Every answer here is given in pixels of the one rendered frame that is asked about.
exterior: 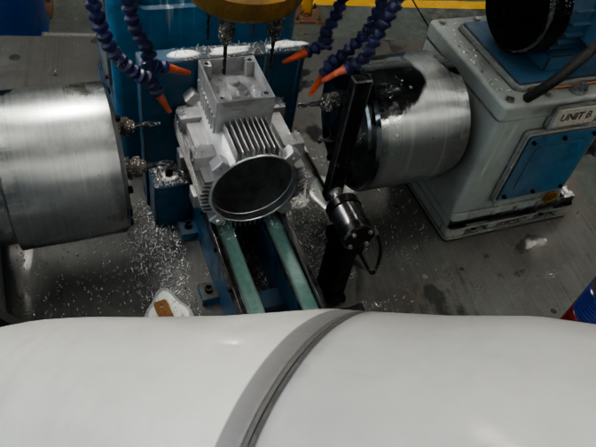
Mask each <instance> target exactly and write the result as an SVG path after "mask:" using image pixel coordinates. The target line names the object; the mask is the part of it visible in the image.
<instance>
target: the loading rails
mask: <svg viewBox="0 0 596 447"><path fill-rule="evenodd" d="M273 213H275V214H271V216H273V217H270V219H268V217H267V216H266V217H265V221H263V219H262V218H261V221H260V223H258V221H257V219H256V221H255V224H254V223H253V221H251V224H250V225H249V224H248V222H247V223H246V226H245V225H244V224H243V222H242V223H241V226H240V227H239V223H238V222H237V226H236V227H235V225H234V222H233V221H232V224H231V226H230V224H229V221H228V220H225V221H223V222H222V223H221V224H223V223H224V222H225V223H224V224H223V225H216V224H214V223H211V222H209V220H208V216H207V212H203V210H202V209H201V208H193V207H192V203H191V200H190V215H191V218H192V219H187V220H182V221H178V222H177V228H178V230H179V233H180V237H181V240H182V241H185V240H189V239H199V242H200V246H201V249H202V252H203V254H204V257H205V260H206V263H207V266H208V270H209V273H210V276H211V278H212V281H210V282H207V283H202V284H198V294H199V297H200V301H201V304H202V306H208V305H211V304H216V303H219V302H220V305H221V308H222V311H223V315H224V316H230V315H243V314H256V313H270V312H282V311H294V310H318V309H329V306H328V304H327V302H326V300H325V297H324V295H323V293H322V291H321V289H320V287H319V285H318V282H317V280H316V278H315V276H314V274H313V271H312V269H311V267H310V265H309V262H308V260H307V258H306V256H305V254H304V253H303V250H302V247H301V245H300V243H299V241H298V239H297V237H296V235H295V233H294V230H293V227H292V225H291V224H290V222H289V220H288V217H287V215H286V212H285V213H284V214H280V213H279V212H278V211H275V212H273ZM274 216H275V218H277V219H274ZM279 219H280V220H279ZM271 221H273V223H274V226H273V227H272V224H271ZM276 223H277V224H276ZM275 224H276V225H275ZM281 224H282V225H281ZM228 225H229V228H230V230H229V228H228ZM281 226H282V227H281ZM274 227H276V228H275V229H274ZM279 227H280V228H279ZM221 228H223V231H224V233H223V231H221V230H222V229H221ZM235 228H236V229H235ZM283 228H284V229H283ZM220 229H221V230H220ZM234 229H235V230H234ZM267 229H268V230H267ZM278 229H279V231H278ZM227 230H229V231H230V232H229V233H228V231H227ZM220 233H221V234H220ZM233 233H235V235H239V234H244V233H248V235H249V238H250V239H251V242H252V244H253V247H254V249H255V252H256V255H257V256H258V260H259V262H260V264H261V266H262V269H263V273H264V275H265V277H266V279H267V282H268V283H269V287H270V289H267V290H262V291H259V292H257V290H256V287H255V283H254V281H253V279H252V276H251V273H250V271H249V268H248V267H247V262H246V260H245V257H244V255H243V253H242V250H241V248H240V245H239V242H238V239H237V237H235V235H234V234H233ZM222 234H223V235H222ZM232 236H233V237H232ZM229 237H230V238H231V237H232V238H231V239H230V240H228V239H229Z"/></svg>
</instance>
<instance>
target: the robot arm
mask: <svg viewBox="0 0 596 447"><path fill-rule="evenodd" d="M0 447H596V325H595V324H589V323H583V322H576V321H570V320H563V319H557V318H545V317H533V316H445V315H428V314H411V313H395V312H378V311H362V310H340V309H318V310H294V311H282V312H270V313H256V314H243V315H230V316H197V317H146V318H126V317H87V318H54V319H43V320H36V321H29V322H22V321H21V320H19V319H17V318H16V317H14V316H12V315H11V314H9V313H7V312H5V311H4V310H1V309H0Z"/></svg>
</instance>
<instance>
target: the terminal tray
mask: <svg viewBox="0 0 596 447"><path fill-rule="evenodd" d="M223 59H224V58H220V59H201V60H198V79H197V92H198V93H199V102H200V105H201V106H202V110H203V111H204V114H205V115H206V120H208V124H210V128H211V129H212V134H214V133H215V134H218V133H219V132H221V131H223V125H224V123H225V126H226V128H227V129H228V123H229V121H230V122H231V125H232V126H233V122H234V119H235V120H236V122H237V124H238V125H239V118H240V119H241V120H242V122H243V124H244V119H245V117H246V118H247V121H248V122H249V117H250V116H251V118H252V120H253V121H254V120H255V117H256V119H257V120H258V122H259V118H260V117H261V118H262V120H263V122H264V118H266V120H267V122H268V123H269V125H270V126H271V122H272V115H273V111H274V105H275V95H274V93H273V91H272V89H271V87H270V85H269V84H268V82H267V80H266V78H265V76H264V74H263V71H262V69H261V68H260V67H259V65H258V63H257V61H256V59H255V56H254V55H250V56H240V57H230V58H226V74H225V75H223V74H222V69H223V68H224V67H223ZM216 76H217V78H216ZM245 77H246V78H245ZM215 78H216V79H215ZM218 79H219V80H218ZM244 79H245V80H244ZM247 79H248V80H247ZM246 80H247V81H246ZM251 80H252V81H251ZM219 81H220V82H219ZM254 81H255V84H254ZM213 84H214V85H215V86H216V87H217V86H218V88H217V89H216V87H215V86H214V85H213ZM219 87H220V88H219ZM250 88H251V91H250ZM218 89H219V90H218ZM224 89H225V90H224ZM217 90H218V91H217ZM253 90H254V91H253ZM257 91H258V92H257ZM217 92H218V93H217ZM259 92H260V95H259V96H258V94H259ZM227 93H228V96H226V95H227ZM219 94H220V96H219ZM256 95H257V96H256Z"/></svg>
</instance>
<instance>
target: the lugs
mask: <svg viewBox="0 0 596 447"><path fill-rule="evenodd" d="M183 97H184V101H185V103H187V104H188V105H190V106H194V105H195V104H196V103H197V102H198V101H199V93H198V92H197V90H196V89H195V88H193V87H191V88H190V89H188V90H187V91H186V92H185V93H184V94H183ZM281 151H282V153H283V154H284V156H285V159H286V160H287V161H289V162H290V163H292V164H293V165H294V164H295V163H296V162H297V161H298V160H299V159H300V158H301V155H300V153H299V151H298V149H296V148H295V147H294V146H292V145H291V144H288V145H287V146H286V147H285V148H283V149H282V150H281ZM208 164H209V166H210V168H211V170H212V172H214V173H216V174H217V175H219V176H221V175H222V174H223V173H224V172H225V171H226V170H227V169H229V168H230V164H229V162H228V160H227V158H225V157H224V156H222V155H221V154H220V153H219V154H218V155H217V156H216V157H215V158H213V159H212V160H211V161H210V162H209V163H208ZM291 207H292V205H291V203H290V200H289V201H288V202H287V203H286V204H285V205H284V206H282V207H281V208H279V209H278V210H277V211H278V212H279V213H280V214H284V213H285V212H286V211H287V210H288V209H289V208H291ZM207 216H208V220H209V222H211V223H213V224H216V225H220V224H221V223H222V222H223V221H225V220H226V219H224V218H222V217H220V216H219V215H217V214H216V213H215V212H214V211H212V212H207Z"/></svg>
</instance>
